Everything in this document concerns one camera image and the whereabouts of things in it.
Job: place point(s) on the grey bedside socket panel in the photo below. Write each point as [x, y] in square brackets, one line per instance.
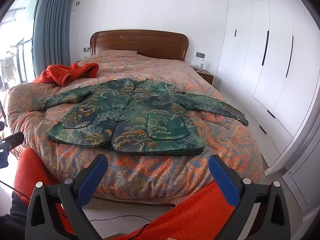
[86, 49]

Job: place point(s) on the orange fleece garment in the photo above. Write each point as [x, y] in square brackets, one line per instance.
[62, 75]

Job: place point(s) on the wooden headboard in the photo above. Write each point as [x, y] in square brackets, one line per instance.
[140, 45]

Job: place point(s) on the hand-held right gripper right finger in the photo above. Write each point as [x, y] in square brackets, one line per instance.
[223, 180]

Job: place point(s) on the white wardrobe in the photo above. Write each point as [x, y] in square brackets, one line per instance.
[262, 55]

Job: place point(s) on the orange paisley duvet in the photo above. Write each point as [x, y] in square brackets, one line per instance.
[175, 170]

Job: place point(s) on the white door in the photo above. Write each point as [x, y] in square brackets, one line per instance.
[302, 180]

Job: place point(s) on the clear plastic bottle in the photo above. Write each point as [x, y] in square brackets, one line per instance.
[202, 63]

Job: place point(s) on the green patterned padded jacket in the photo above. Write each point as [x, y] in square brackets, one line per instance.
[140, 110]

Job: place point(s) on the grey-blue curtain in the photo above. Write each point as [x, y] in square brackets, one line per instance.
[52, 30]

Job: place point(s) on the hanging laundry outside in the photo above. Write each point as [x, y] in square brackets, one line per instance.
[7, 68]

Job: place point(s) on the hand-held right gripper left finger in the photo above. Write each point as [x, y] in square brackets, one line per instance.
[91, 182]

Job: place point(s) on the large window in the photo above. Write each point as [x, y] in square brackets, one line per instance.
[17, 30]

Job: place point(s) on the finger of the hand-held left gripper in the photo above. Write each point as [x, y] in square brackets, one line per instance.
[3, 160]
[12, 141]

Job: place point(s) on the grey wall switch panel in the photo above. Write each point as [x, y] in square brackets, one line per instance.
[200, 55]

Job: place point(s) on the paisley pillow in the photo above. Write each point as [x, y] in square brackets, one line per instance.
[117, 53]

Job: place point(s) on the person's left forearm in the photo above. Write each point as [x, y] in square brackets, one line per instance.
[12, 217]

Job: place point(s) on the wooden nightstand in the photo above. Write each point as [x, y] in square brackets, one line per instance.
[205, 76]

